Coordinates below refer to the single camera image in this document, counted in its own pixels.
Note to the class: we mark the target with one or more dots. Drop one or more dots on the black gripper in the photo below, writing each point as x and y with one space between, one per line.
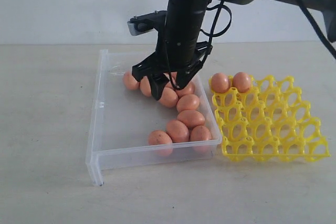
175 48

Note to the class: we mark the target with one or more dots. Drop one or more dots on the brown egg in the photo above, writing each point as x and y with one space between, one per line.
158 137
242 82
169 98
177 131
200 133
188 102
130 82
220 83
191 118

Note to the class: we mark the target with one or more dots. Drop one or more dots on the yellow plastic egg tray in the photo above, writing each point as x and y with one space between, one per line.
270 120

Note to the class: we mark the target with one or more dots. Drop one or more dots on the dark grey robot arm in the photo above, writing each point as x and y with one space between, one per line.
319 13

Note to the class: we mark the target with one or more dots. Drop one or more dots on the brown egg third row right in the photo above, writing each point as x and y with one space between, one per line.
189 89

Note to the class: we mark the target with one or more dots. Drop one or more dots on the brown egg second row left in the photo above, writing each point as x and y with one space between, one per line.
145 87

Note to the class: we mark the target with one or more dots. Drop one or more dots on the clear plastic tray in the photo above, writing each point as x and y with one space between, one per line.
121 121

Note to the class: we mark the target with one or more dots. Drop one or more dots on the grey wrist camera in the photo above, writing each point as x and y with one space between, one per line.
145 23

